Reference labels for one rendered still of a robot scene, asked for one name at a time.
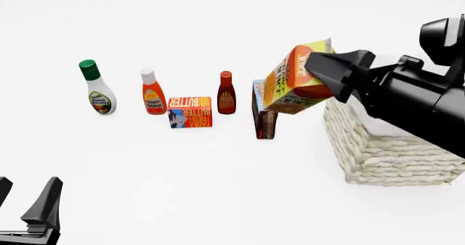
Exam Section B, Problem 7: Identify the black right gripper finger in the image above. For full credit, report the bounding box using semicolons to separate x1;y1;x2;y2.
304;49;376;103

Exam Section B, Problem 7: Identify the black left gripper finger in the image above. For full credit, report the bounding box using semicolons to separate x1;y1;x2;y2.
0;176;14;208
20;176;64;230

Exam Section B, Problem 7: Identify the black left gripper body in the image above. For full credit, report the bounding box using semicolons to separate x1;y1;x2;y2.
0;223;62;245

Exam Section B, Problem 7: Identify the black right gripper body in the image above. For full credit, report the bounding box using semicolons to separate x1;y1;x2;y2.
354;54;442;120

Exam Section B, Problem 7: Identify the orange juice carton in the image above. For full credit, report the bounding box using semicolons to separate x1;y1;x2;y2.
262;37;336;116

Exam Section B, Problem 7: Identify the white woven basket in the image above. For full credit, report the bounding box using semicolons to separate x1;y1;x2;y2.
322;95;465;188

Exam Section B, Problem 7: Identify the chocolate pudding box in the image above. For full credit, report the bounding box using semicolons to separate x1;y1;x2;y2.
251;79;279;140

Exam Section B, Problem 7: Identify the dark red BBQ sauce bottle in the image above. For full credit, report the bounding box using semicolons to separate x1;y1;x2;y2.
217;71;238;116

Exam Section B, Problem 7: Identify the ranch dressing bottle green cap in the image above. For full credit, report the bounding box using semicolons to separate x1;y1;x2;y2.
78;59;118;116

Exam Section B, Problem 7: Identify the red butter box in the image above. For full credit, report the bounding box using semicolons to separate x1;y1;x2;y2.
166;95;214;129

